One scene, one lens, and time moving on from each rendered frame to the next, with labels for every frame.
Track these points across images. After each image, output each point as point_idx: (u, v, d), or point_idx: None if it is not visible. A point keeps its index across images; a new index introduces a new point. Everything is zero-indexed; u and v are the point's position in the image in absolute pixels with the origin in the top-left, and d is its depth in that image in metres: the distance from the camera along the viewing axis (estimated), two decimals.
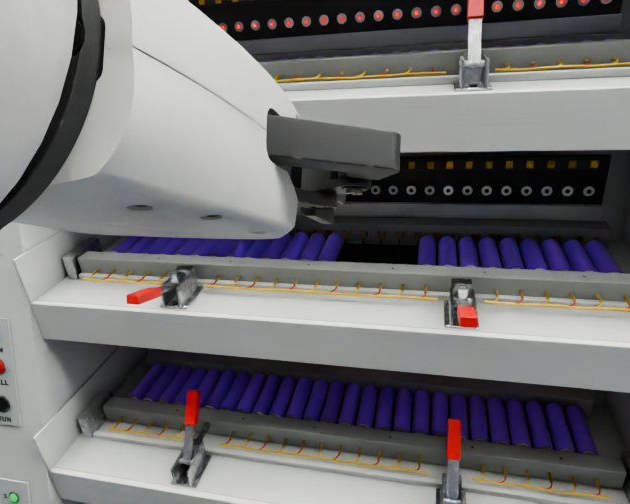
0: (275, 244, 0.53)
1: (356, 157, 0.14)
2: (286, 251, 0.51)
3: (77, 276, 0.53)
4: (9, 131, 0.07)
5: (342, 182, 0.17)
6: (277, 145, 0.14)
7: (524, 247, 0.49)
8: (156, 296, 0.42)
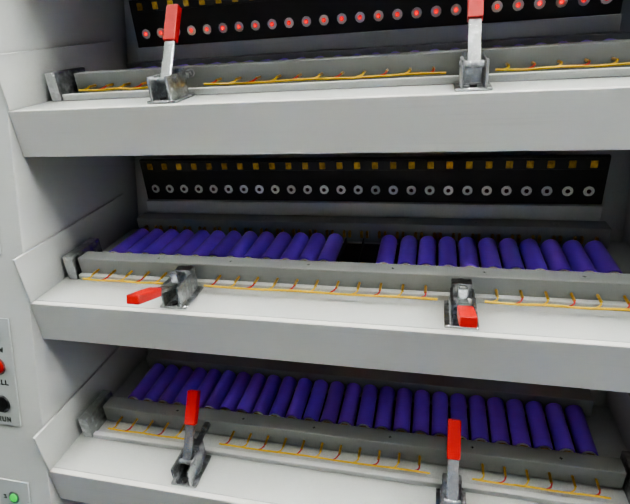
0: (275, 244, 0.53)
1: None
2: (286, 251, 0.51)
3: (77, 276, 0.53)
4: None
5: None
6: None
7: (524, 247, 0.49)
8: (156, 296, 0.42)
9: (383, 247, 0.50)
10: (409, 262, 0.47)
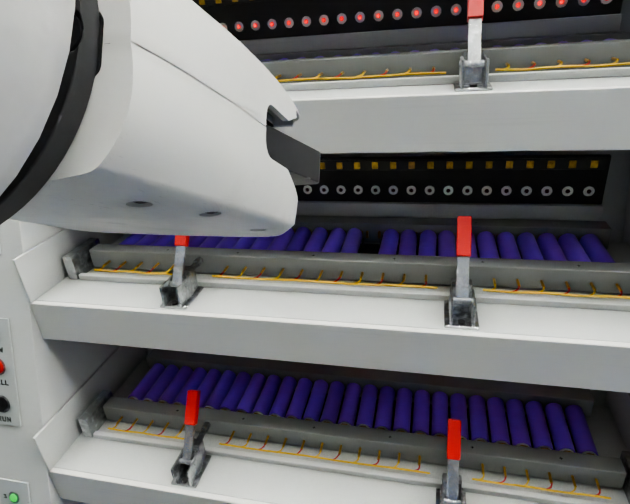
0: (279, 238, 0.54)
1: (303, 169, 0.17)
2: (290, 245, 0.53)
3: (77, 276, 0.53)
4: (7, 126, 0.07)
5: None
6: (266, 152, 0.15)
7: (521, 240, 0.50)
8: (186, 237, 0.47)
9: (385, 241, 0.52)
10: (410, 255, 0.48)
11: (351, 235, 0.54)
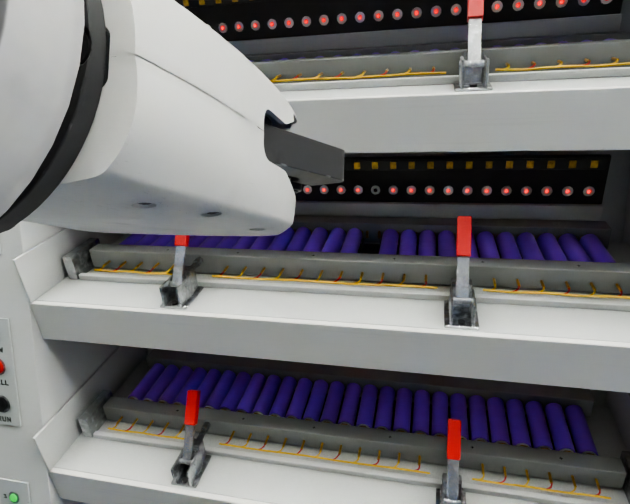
0: (279, 238, 0.54)
1: (320, 168, 0.17)
2: (291, 245, 0.52)
3: (77, 276, 0.53)
4: (23, 135, 0.07)
5: None
6: (270, 152, 0.15)
7: (521, 240, 0.50)
8: (186, 237, 0.47)
9: (385, 241, 0.52)
10: (410, 255, 0.48)
11: (351, 235, 0.54)
